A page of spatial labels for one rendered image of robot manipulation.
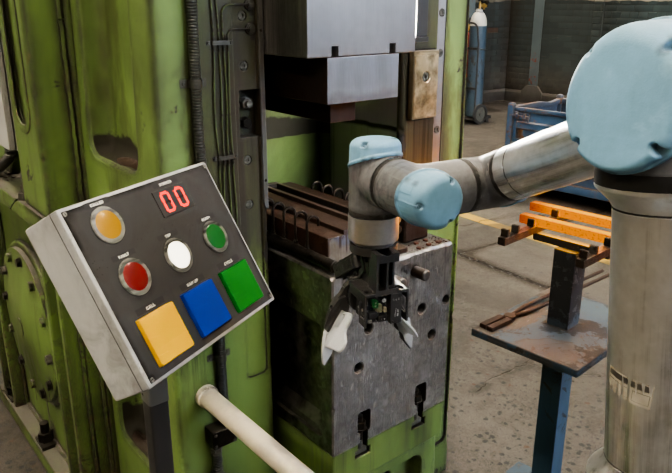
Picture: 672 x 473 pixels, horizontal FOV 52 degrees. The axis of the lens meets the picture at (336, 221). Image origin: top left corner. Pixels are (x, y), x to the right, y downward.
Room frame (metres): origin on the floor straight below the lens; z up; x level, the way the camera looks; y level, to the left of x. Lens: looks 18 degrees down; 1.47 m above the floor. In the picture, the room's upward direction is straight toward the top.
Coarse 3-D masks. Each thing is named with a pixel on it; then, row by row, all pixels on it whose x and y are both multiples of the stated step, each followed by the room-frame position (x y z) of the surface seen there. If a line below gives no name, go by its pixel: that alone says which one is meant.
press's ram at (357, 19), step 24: (264, 0) 1.50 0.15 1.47; (288, 0) 1.43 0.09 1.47; (312, 0) 1.39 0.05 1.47; (336, 0) 1.43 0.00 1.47; (360, 0) 1.47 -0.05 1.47; (384, 0) 1.51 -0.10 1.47; (408, 0) 1.56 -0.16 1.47; (264, 24) 1.50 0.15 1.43; (288, 24) 1.43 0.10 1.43; (312, 24) 1.39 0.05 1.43; (336, 24) 1.43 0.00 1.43; (360, 24) 1.47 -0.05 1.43; (384, 24) 1.51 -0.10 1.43; (408, 24) 1.56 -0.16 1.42; (264, 48) 1.50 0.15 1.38; (288, 48) 1.43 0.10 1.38; (312, 48) 1.39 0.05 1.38; (336, 48) 1.44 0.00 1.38; (360, 48) 1.47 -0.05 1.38; (384, 48) 1.51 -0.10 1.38; (408, 48) 1.56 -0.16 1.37
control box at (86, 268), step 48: (144, 192) 1.05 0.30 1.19; (192, 192) 1.14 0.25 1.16; (48, 240) 0.91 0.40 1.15; (96, 240) 0.92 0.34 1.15; (144, 240) 0.99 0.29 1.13; (192, 240) 1.07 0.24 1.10; (240, 240) 1.16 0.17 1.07; (96, 288) 0.88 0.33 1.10; (96, 336) 0.88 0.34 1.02; (192, 336) 0.95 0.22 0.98; (144, 384) 0.85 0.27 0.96
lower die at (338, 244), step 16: (272, 192) 1.76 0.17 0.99; (304, 192) 1.72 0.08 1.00; (320, 192) 1.75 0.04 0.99; (304, 208) 1.61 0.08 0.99; (320, 208) 1.60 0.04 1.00; (288, 224) 1.53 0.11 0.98; (304, 224) 1.52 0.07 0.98; (320, 224) 1.51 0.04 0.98; (336, 224) 1.49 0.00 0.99; (304, 240) 1.48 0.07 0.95; (320, 240) 1.44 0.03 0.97; (336, 240) 1.43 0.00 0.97; (336, 256) 1.43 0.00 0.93
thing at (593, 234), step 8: (520, 216) 1.74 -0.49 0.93; (528, 216) 1.73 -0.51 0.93; (536, 216) 1.73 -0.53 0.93; (536, 224) 1.71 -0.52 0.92; (544, 224) 1.69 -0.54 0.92; (552, 224) 1.68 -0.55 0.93; (560, 224) 1.66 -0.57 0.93; (568, 224) 1.66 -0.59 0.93; (576, 224) 1.66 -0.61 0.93; (560, 232) 1.66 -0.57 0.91; (568, 232) 1.64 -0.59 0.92; (576, 232) 1.63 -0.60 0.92; (584, 232) 1.62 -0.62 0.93; (592, 232) 1.60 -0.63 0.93; (600, 232) 1.60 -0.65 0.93; (608, 232) 1.60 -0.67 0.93; (592, 240) 1.60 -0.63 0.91; (600, 240) 1.58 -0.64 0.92
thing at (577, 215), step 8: (536, 208) 1.84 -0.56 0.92; (544, 208) 1.83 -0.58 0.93; (552, 208) 1.81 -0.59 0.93; (560, 208) 1.80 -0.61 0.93; (568, 208) 1.80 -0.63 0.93; (560, 216) 1.79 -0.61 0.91; (568, 216) 1.77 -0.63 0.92; (576, 216) 1.76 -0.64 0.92; (584, 216) 1.74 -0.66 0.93; (592, 216) 1.73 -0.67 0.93; (600, 216) 1.73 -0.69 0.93; (592, 224) 1.73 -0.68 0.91; (600, 224) 1.71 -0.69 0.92; (608, 224) 1.69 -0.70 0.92
